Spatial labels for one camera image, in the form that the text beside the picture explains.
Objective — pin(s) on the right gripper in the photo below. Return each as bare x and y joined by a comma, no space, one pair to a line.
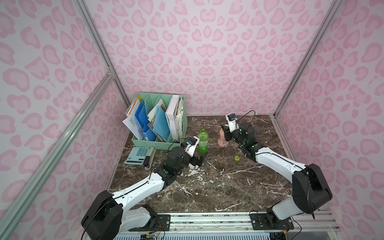
226,132

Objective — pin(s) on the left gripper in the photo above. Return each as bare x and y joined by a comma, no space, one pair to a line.
196,160

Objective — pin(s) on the pink drink bottle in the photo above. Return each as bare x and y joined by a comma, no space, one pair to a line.
222,140

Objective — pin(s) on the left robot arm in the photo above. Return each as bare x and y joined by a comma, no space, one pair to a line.
112,213

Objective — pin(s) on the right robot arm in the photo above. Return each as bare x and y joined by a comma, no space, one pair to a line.
310,189

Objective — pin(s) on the green soda bottle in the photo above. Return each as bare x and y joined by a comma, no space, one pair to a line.
204,141

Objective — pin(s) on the calculator with handset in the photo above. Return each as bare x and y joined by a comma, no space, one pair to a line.
141,156

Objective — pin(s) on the light blue folder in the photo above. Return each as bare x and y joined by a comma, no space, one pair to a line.
160,124

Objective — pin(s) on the white books stack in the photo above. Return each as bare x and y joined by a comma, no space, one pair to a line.
174,117

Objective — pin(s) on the white paper sheets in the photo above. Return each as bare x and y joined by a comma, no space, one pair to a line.
131,121

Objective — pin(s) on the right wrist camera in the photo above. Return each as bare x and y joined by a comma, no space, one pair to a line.
232,122

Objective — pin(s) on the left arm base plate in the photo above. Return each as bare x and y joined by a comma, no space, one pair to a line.
163,222

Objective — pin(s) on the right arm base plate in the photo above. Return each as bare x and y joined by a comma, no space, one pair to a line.
261,222

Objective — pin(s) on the aluminium mounting rail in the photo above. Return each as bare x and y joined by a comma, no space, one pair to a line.
240,223

